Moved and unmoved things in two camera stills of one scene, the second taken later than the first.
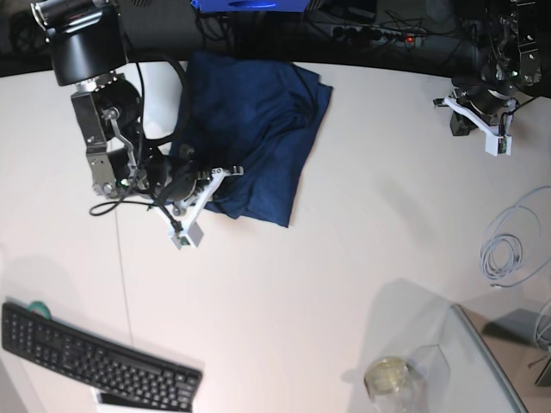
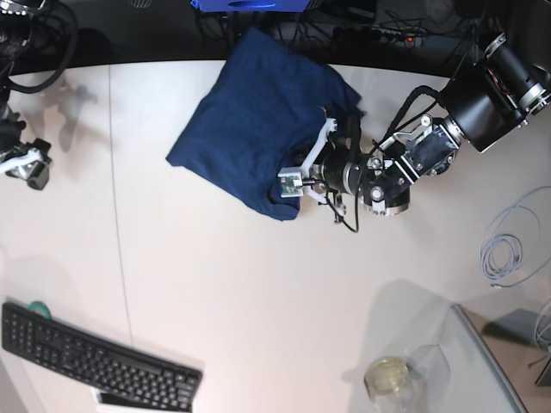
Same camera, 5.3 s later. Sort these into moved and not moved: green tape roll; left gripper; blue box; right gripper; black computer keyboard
Moved: right gripper; left gripper
Not moved: black computer keyboard; blue box; green tape roll
